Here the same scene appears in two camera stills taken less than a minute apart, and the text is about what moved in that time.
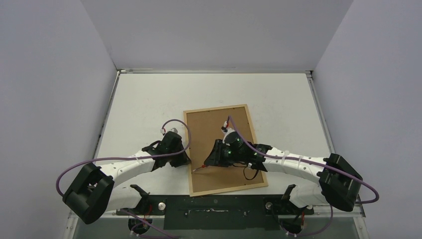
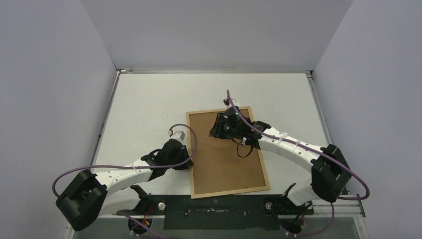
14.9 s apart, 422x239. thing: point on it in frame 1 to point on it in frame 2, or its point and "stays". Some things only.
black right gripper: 215,152 to 217,126
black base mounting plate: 217,212 stays
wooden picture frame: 205,126 stays
